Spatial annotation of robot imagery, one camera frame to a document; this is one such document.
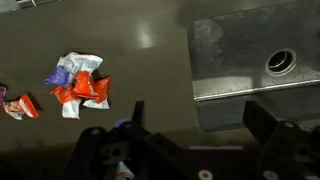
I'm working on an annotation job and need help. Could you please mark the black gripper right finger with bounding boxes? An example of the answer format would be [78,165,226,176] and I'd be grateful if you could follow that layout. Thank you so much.
[242,100,320,180]

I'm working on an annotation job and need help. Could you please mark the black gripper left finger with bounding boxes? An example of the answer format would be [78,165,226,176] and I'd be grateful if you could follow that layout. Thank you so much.
[63,100,214,180]

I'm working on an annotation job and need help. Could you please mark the orange white gummy candy packet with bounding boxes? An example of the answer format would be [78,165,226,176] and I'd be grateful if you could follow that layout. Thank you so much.
[2,94,40,121]

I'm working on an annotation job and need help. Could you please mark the small orange and white packet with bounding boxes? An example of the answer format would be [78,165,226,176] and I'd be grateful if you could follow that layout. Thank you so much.
[71,70,111,111]
[49,84,83,120]

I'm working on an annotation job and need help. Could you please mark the round metal sink drain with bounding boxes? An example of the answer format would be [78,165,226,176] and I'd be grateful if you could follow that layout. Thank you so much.
[265,48,298,77]

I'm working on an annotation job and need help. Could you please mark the stainless steel sink basin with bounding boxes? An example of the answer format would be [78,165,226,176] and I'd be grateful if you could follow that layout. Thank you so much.
[187,0,320,133]

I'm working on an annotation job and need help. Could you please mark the white and purple crumpled packet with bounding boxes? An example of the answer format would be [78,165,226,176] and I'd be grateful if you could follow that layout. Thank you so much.
[44,51,104,88]

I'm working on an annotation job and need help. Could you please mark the grey metal rail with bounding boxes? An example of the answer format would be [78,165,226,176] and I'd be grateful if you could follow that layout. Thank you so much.
[0,0,63,14]

